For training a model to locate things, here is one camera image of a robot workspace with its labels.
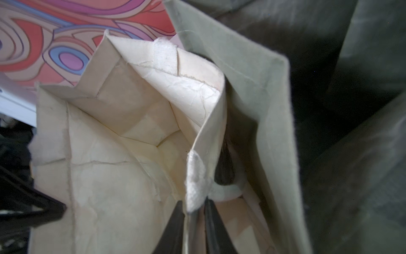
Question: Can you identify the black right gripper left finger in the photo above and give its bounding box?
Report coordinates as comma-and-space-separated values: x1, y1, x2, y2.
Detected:
152, 201, 185, 254

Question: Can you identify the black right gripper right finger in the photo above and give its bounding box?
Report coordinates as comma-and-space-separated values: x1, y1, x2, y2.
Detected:
204, 199, 237, 254

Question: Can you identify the cream canvas tote bag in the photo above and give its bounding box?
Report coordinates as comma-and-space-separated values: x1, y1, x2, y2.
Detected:
29, 31, 276, 254

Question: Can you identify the olive green canvas bag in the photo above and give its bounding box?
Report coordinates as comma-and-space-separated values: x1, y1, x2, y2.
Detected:
164, 1, 406, 254

